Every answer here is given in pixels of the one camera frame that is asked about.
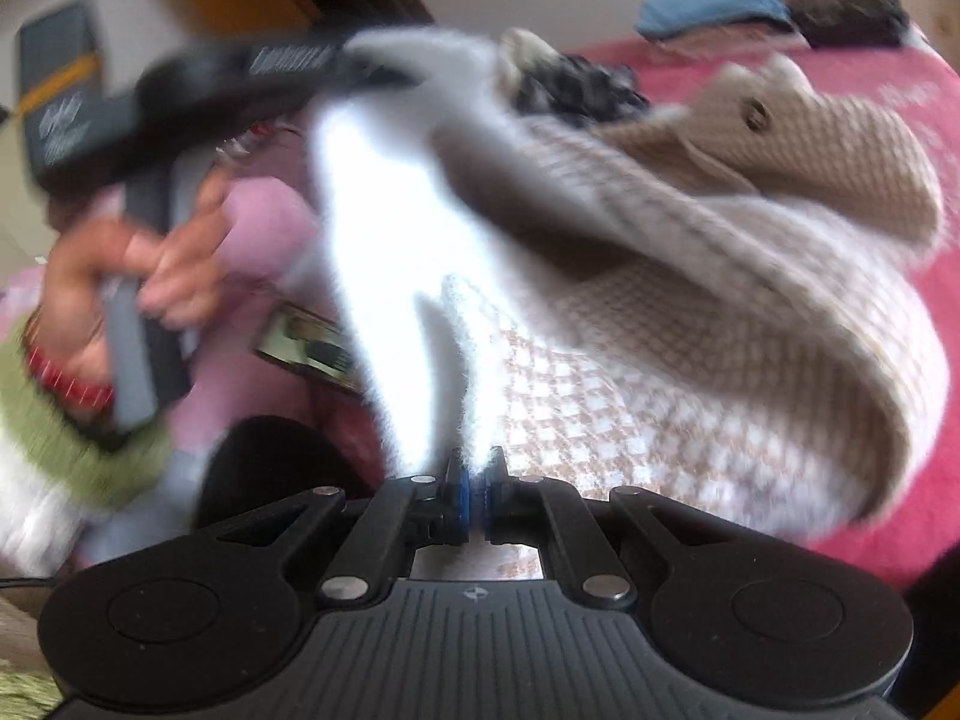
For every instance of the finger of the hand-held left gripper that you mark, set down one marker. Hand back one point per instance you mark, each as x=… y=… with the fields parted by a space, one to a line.
x=379 y=71

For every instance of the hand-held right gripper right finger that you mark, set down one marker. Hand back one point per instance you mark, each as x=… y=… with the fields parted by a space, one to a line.
x=487 y=499

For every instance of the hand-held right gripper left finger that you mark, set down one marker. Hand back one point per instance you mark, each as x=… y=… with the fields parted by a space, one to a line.
x=459 y=499

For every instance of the beige houndstooth cardigan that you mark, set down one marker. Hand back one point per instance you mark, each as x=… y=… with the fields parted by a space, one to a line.
x=675 y=277

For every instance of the person's left forearm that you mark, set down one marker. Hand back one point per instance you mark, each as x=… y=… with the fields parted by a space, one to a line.
x=67 y=435

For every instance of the person's left hand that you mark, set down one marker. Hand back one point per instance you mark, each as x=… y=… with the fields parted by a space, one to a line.
x=180 y=262

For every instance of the dark box with yellow stripe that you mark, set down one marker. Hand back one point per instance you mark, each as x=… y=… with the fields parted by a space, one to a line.
x=56 y=90

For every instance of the cream cloth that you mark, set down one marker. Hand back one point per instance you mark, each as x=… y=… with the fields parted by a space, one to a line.
x=525 y=49

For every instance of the light pink cloth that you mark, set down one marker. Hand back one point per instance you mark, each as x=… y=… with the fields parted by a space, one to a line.
x=255 y=240

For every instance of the dark plaid shirt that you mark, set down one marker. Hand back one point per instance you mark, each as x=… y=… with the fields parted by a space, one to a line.
x=570 y=90

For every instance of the smartphone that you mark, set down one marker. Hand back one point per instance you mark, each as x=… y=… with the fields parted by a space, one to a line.
x=307 y=345

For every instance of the blue folded garment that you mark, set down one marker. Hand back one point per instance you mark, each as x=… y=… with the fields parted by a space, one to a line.
x=712 y=4

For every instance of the pink floral blanket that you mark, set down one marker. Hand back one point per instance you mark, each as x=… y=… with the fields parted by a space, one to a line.
x=919 y=465

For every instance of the charcoal folded garment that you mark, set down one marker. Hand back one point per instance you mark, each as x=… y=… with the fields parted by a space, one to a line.
x=855 y=26

